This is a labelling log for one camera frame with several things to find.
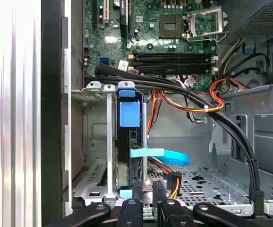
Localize yellow black power wires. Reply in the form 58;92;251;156
218;37;246;80

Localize metal socket cover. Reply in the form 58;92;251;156
185;6;229;40

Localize grey power supply unit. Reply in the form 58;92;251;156
221;0;273;43

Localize blue data wire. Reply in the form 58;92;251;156
130;148;190;167

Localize metal locking lever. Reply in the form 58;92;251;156
187;30;228;43

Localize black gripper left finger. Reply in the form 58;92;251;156
46;181;144;227

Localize CPU socket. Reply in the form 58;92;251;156
159;15;183;39

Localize orange red wire bundle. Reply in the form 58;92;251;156
148;78;250;133

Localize metal disk bay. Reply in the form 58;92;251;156
71;81;149;207

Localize hard disk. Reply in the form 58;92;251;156
115;88;149;198

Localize orange power wire black plug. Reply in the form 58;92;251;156
147;157;183;200

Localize black cable bundle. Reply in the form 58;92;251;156
84;63;265;216

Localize white expansion slot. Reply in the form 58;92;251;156
103;0;111;24

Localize black PC case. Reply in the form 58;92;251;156
41;0;273;227

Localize green motherboard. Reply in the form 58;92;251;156
82;0;220;92

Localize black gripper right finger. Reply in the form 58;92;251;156
152;181;264;227

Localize metal optical drive cage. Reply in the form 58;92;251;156
208;84;273;180

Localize black RAM slot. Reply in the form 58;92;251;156
131;62;219;68
131;52;219;58
131;57;219;63
131;67;219;74

